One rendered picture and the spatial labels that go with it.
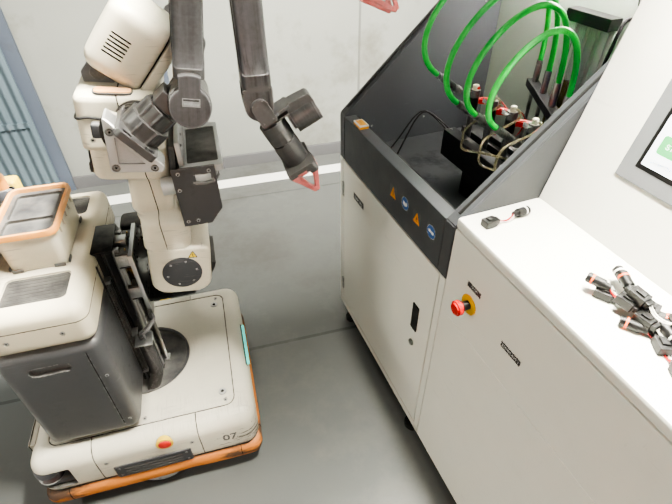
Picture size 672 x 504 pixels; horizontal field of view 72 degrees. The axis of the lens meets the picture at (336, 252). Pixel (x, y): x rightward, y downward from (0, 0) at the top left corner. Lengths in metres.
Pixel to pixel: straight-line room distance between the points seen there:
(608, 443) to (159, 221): 1.06
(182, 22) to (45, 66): 2.29
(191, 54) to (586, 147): 0.80
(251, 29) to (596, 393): 0.85
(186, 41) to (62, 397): 0.97
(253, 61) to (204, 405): 1.06
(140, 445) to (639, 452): 1.28
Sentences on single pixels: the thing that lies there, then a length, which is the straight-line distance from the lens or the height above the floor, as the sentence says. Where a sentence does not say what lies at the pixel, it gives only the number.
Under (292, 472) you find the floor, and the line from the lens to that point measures 1.75.
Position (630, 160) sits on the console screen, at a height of 1.14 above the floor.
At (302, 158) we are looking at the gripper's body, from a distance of 1.03.
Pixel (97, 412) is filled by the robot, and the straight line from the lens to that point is 1.52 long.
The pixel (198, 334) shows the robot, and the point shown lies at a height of 0.28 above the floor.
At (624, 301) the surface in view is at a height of 1.01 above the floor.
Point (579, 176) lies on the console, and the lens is 1.12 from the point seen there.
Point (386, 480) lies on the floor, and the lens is 1.73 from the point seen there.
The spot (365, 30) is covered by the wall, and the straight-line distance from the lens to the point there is 3.19.
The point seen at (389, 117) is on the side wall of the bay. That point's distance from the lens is 1.66.
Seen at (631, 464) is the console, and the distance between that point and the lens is 0.92.
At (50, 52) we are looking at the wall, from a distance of 3.14.
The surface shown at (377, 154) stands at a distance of 1.38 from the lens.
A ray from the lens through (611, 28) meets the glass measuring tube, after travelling 1.41.
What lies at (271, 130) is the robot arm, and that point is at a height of 1.16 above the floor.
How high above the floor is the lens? 1.57
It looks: 40 degrees down
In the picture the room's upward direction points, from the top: 1 degrees counter-clockwise
